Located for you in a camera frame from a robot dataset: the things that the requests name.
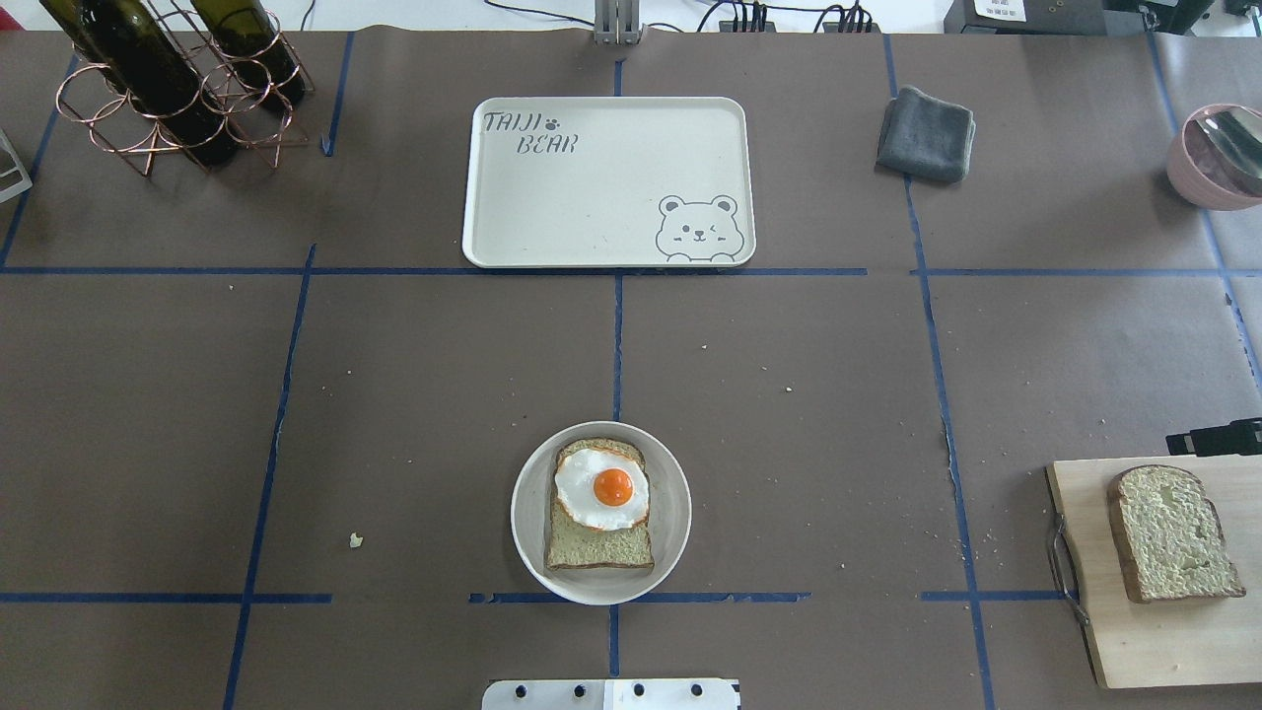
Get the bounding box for bread slice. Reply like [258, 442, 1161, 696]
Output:
[545, 439, 655, 570]
[1107, 464, 1247, 604]

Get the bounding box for cream bear tray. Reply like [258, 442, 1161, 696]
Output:
[461, 96, 757, 269]

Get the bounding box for wooden cutting board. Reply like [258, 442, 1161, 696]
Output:
[1046, 457, 1261, 690]

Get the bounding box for pink bowl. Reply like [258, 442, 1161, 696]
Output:
[1166, 103, 1261, 211]

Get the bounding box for metal scoop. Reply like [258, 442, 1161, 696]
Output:
[1193, 106, 1261, 195]

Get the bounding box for grey folded cloth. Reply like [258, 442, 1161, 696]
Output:
[876, 84, 976, 184]

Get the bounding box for fried egg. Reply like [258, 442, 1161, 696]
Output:
[553, 448, 651, 532]

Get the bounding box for white round plate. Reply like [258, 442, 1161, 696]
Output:
[510, 421, 692, 605]

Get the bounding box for bread slice under egg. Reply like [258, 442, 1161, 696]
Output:
[545, 439, 655, 570]

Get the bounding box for dark green wine bottle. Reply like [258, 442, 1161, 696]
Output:
[78, 1, 239, 166]
[39, 0, 127, 96]
[192, 1, 307, 113]

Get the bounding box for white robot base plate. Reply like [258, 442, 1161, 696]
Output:
[481, 677, 742, 709]

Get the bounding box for copper wire bottle rack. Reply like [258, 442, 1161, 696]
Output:
[56, 1, 316, 177]

